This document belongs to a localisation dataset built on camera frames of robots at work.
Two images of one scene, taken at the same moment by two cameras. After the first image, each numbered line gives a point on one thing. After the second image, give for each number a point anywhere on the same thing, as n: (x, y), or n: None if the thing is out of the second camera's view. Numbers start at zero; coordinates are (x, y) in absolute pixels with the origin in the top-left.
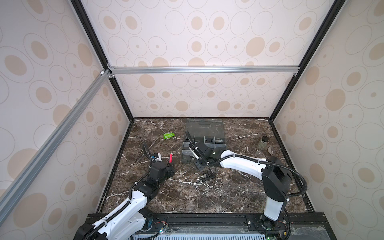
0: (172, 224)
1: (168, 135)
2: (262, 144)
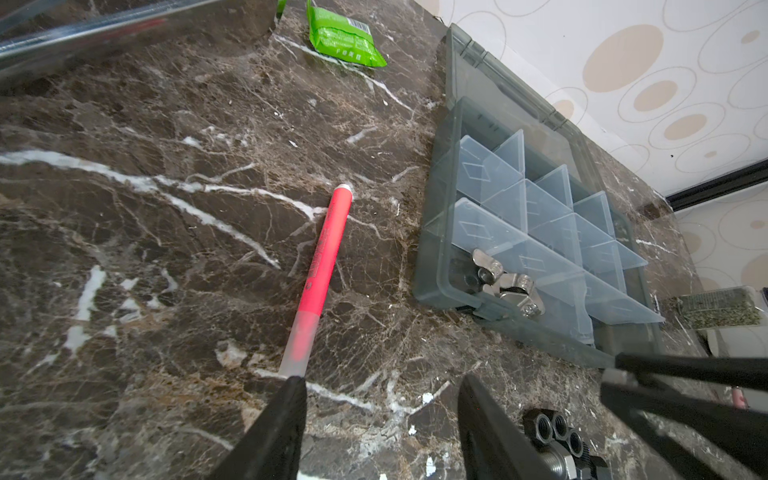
0: None
1: (342, 37)
2: (732, 307)
